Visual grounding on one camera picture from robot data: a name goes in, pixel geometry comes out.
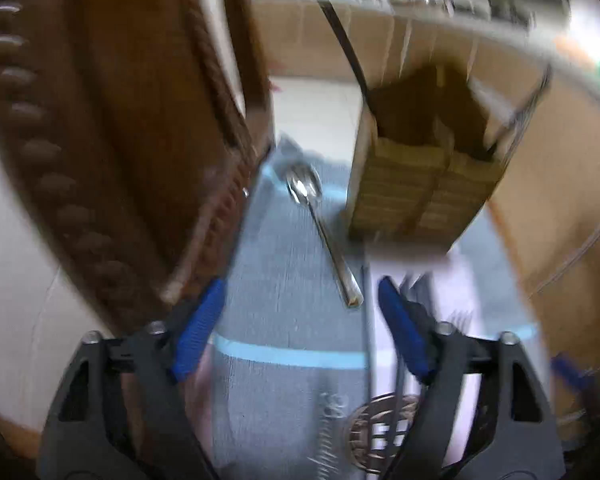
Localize metal slotted skimmer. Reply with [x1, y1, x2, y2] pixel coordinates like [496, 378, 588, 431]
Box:
[347, 264, 427, 476]

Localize silver spoon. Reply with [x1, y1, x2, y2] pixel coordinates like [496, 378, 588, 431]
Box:
[284, 161, 365, 309]

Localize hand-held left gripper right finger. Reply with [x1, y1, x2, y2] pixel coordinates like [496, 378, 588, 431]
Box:
[377, 276, 567, 480]

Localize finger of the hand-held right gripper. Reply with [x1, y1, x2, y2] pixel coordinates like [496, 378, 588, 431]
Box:
[551, 352, 598, 393]

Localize silver metal utensil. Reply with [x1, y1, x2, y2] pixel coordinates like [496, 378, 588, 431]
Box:
[492, 64, 555, 148]

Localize white cloth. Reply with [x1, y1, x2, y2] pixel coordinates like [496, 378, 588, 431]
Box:
[367, 240, 491, 461]

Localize metal fork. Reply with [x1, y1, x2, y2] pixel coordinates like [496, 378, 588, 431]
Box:
[442, 309, 476, 332]

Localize metal coil whisk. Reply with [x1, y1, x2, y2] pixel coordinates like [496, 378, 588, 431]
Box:
[315, 392, 348, 480]

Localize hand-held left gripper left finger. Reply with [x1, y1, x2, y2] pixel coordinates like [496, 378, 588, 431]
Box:
[36, 277, 228, 480]

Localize black chopsticks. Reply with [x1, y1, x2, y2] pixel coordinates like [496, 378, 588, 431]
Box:
[317, 0, 381, 116]

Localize beige cabinet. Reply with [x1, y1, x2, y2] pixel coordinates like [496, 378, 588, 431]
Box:
[252, 0, 481, 81]

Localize cardboard box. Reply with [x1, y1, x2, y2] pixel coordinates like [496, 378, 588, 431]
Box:
[480, 35, 600, 441]

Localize carved wooden chair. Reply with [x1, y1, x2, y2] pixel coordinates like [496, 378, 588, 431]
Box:
[0, 0, 276, 480]

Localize bamboo utensil holder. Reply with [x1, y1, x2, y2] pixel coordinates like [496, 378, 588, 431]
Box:
[347, 62, 508, 257]

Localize grey cloth with blue stripes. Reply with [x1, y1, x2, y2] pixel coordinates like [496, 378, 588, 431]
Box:
[200, 135, 541, 480]

